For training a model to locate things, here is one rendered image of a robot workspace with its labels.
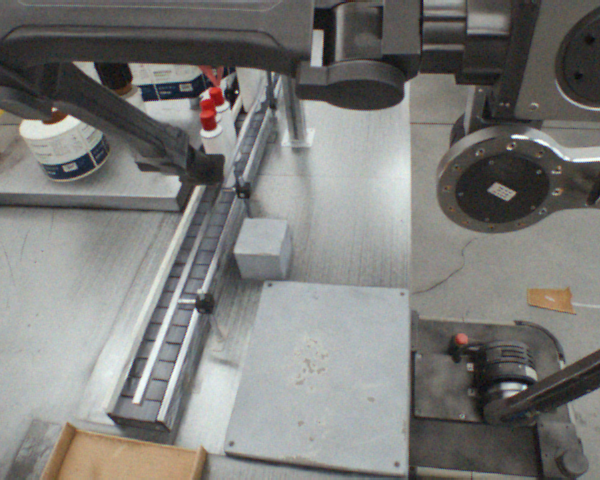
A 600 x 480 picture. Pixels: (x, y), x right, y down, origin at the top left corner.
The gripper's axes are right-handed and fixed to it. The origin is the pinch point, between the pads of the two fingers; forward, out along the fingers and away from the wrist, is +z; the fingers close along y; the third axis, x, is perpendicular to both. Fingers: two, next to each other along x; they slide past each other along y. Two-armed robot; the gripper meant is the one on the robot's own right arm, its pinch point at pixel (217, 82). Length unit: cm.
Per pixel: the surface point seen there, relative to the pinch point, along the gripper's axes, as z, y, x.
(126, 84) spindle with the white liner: -7.9, 13.6, -18.4
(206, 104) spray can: -7.0, 22.1, 5.8
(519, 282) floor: 101, -17, 105
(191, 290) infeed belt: 13, 59, 9
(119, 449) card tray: 18, 91, 4
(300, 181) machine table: 18.4, 18.6, 24.5
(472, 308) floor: 101, -2, 84
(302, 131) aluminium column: 14.7, 1.6, 22.6
